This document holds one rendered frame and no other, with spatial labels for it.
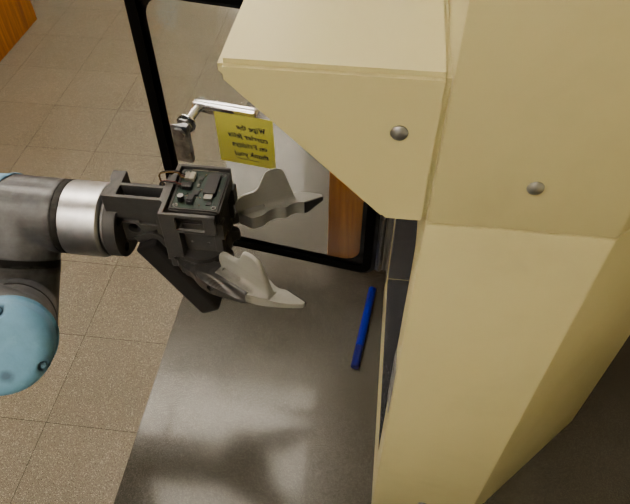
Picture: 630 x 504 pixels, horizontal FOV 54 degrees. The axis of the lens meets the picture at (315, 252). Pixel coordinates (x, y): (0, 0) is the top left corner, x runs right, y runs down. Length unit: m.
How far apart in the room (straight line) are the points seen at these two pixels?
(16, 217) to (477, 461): 0.50
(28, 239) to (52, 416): 1.40
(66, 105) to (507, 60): 2.92
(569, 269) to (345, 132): 0.17
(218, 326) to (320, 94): 0.62
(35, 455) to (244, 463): 1.25
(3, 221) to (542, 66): 0.51
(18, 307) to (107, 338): 1.61
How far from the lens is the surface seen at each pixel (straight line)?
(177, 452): 0.82
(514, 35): 0.30
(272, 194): 0.64
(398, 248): 0.81
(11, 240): 0.65
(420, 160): 0.34
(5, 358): 0.52
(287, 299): 0.56
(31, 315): 0.52
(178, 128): 0.79
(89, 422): 1.98
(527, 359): 0.49
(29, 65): 3.53
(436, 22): 0.35
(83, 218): 0.62
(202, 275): 0.59
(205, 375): 0.86
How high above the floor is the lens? 1.67
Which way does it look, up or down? 48 degrees down
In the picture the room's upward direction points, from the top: straight up
